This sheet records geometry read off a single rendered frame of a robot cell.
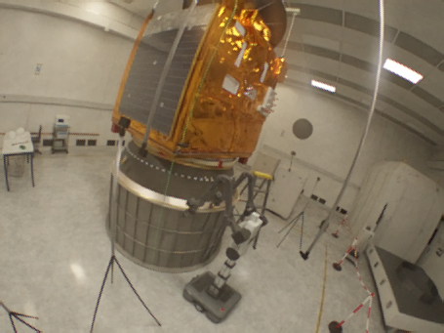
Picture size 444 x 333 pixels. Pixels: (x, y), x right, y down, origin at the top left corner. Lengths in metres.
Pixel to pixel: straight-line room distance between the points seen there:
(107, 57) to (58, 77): 1.86
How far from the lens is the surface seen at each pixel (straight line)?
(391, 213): 6.90
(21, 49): 6.76
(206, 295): 2.48
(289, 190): 5.63
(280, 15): 3.30
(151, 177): 2.24
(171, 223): 2.32
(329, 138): 9.50
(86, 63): 6.82
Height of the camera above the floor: 2.26
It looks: 14 degrees down
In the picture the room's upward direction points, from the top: 19 degrees clockwise
